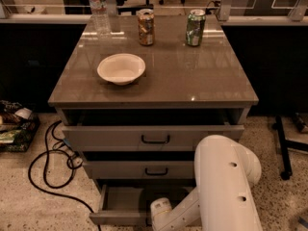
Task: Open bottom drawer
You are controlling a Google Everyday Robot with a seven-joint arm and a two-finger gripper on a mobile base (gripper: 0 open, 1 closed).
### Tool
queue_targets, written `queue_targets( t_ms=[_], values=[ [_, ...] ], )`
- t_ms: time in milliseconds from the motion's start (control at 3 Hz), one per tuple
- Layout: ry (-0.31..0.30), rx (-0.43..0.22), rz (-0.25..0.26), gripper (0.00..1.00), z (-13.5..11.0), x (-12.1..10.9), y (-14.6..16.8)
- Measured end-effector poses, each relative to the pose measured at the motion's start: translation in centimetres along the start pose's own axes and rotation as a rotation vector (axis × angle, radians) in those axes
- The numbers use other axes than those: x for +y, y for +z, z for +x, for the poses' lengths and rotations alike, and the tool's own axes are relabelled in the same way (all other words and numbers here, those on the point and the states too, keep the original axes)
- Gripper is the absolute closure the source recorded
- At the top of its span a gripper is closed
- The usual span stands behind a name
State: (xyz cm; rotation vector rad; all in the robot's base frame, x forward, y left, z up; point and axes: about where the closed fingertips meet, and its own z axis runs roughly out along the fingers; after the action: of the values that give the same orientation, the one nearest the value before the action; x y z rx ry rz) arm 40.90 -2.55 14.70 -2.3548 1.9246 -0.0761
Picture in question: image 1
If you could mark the grey bottom drawer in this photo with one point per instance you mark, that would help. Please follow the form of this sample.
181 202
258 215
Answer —
130 206

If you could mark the grey drawer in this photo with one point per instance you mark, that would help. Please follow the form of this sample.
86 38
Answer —
139 169
130 206
145 138

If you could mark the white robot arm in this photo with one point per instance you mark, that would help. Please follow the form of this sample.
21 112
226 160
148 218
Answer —
224 173

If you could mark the grey drawer cabinet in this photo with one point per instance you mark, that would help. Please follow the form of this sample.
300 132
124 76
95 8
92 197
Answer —
181 85

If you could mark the grey top drawer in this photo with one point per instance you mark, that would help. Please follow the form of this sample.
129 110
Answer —
145 138

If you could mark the grey middle drawer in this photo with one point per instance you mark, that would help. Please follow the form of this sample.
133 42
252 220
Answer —
139 169

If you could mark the white paper bowl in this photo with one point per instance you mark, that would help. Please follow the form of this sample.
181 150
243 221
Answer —
121 69

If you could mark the orange soda can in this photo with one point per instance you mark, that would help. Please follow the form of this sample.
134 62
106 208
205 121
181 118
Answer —
146 27

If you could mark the green soda can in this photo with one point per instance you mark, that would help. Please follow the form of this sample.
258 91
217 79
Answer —
195 27

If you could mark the clear plastic water bottle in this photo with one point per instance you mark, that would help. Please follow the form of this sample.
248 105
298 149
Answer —
100 17

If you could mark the box of snack bags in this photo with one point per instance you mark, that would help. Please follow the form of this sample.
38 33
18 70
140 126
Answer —
18 126

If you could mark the black stand leg with caster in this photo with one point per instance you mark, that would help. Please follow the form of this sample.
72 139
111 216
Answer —
285 144

